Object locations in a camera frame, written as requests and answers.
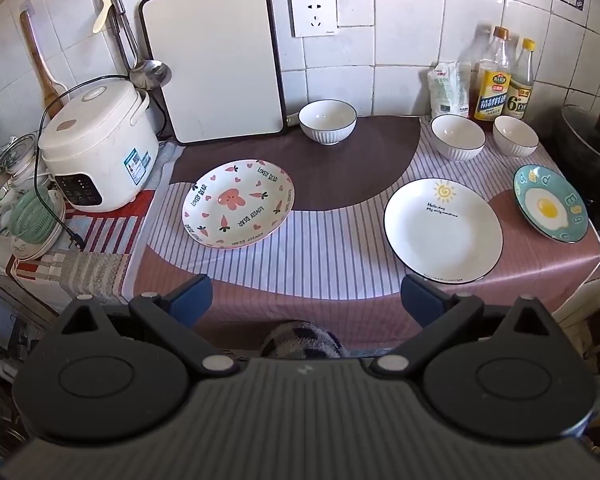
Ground black white fuzzy cloth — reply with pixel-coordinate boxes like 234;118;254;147
260;320;344;359

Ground amber oil bottle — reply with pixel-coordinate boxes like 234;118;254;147
457;24;492;111

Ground yellow label sauce bottle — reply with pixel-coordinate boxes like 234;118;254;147
474;26;512;122

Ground white cutting board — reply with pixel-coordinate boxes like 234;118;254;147
139;0;288;147

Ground white salt bag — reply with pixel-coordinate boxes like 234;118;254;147
426;61;472;120

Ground white sun print plate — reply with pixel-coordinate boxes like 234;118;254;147
383;178;504;282

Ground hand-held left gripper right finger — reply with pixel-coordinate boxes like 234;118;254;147
370;275;556;378

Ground vinegar bottle with yellow cap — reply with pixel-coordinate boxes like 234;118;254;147
508;38;537;121

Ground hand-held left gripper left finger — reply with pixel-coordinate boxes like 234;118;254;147
60;274;238;378

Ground small glass pot lid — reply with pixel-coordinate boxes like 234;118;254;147
0;132;39;177

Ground grey striped dish towel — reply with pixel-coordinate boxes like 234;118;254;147
55;249;132;306

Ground teal fried egg plate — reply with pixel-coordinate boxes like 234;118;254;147
513;164;590;244

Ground steel ladle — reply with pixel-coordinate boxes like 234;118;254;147
102;0;172;91

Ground white rice cooker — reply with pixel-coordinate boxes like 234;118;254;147
37;76;161;213

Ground pink carrot print plate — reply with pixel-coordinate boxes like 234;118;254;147
182;159;297;250

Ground black power cord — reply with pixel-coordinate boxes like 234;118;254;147
38;74;133;252

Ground white wall socket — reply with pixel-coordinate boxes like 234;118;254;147
290;0;339;38

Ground green plastic colander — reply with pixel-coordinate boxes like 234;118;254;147
10;191;64;256

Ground red striped cloth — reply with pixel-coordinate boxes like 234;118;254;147
10;187;155;281

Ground white plastic utensil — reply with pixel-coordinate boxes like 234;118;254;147
92;0;114;35

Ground white ribbed bowl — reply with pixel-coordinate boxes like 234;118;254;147
492;116;540;157
298;100;357;147
431;114;486;162

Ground wooden spatula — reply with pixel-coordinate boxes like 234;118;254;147
19;10;66;111

